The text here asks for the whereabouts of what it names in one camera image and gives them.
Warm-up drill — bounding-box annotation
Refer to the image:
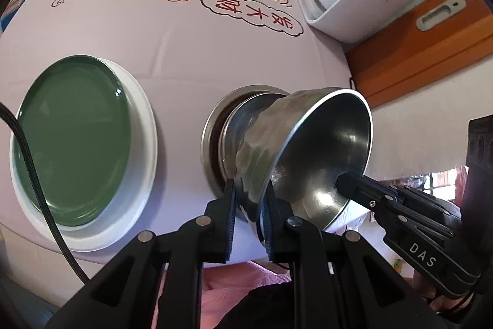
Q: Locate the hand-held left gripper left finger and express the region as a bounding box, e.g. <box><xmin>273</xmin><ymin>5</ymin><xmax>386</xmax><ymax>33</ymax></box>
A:
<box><xmin>39</xmin><ymin>179</ymin><xmax>237</xmax><ymax>329</ymax></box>

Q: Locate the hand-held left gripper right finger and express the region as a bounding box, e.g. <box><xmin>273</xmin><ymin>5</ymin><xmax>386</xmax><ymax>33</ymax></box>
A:
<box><xmin>259</xmin><ymin>183</ymin><xmax>451</xmax><ymax>329</ymax></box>

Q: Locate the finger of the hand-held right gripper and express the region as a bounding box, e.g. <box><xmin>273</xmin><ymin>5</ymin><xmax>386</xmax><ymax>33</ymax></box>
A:
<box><xmin>370</xmin><ymin>200</ymin><xmax>455</xmax><ymax>239</ymax></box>
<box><xmin>335</xmin><ymin>172</ymin><xmax>461</xmax><ymax>222</ymax></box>

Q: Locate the hammered steel bowl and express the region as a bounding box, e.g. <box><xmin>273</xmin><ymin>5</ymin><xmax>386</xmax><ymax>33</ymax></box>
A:
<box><xmin>235</xmin><ymin>87</ymin><xmax>374</xmax><ymax>233</ymax></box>

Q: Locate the large steel bowl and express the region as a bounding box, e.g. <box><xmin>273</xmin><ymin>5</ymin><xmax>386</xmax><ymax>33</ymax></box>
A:
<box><xmin>201</xmin><ymin>84</ymin><xmax>289</xmax><ymax>199</ymax></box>

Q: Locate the white plate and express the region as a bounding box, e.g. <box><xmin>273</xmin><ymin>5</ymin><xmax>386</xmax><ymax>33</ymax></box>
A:
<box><xmin>10</xmin><ymin>57</ymin><xmax>158</xmax><ymax>252</ymax></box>

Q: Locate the green plate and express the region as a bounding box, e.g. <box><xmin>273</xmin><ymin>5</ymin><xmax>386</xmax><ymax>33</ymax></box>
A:
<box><xmin>11</xmin><ymin>56</ymin><xmax>131</xmax><ymax>227</ymax></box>

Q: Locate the person's right hand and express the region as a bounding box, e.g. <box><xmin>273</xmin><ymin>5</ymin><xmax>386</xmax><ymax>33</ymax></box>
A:
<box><xmin>412</xmin><ymin>267</ymin><xmax>478</xmax><ymax>322</ymax></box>

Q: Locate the person's pink garment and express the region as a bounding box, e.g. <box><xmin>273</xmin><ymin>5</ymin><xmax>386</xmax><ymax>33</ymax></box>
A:
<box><xmin>150</xmin><ymin>260</ymin><xmax>297</xmax><ymax>329</ymax></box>

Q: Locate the person's dark garment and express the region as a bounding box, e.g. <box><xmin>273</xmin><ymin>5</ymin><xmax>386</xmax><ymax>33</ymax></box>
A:
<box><xmin>227</xmin><ymin>279</ymin><xmax>301</xmax><ymax>329</ymax></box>

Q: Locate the wooden sliding door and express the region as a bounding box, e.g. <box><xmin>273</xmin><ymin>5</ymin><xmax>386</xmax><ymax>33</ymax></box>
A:
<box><xmin>343</xmin><ymin>0</ymin><xmax>493</xmax><ymax>108</ymax></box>

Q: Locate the grey door handle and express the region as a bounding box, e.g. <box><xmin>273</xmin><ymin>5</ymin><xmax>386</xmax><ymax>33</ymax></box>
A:
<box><xmin>416</xmin><ymin>0</ymin><xmax>467</xmax><ymax>32</ymax></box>

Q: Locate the black cable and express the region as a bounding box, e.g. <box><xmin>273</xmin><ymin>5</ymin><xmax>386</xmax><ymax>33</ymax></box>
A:
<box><xmin>0</xmin><ymin>101</ymin><xmax>91</xmax><ymax>283</ymax></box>

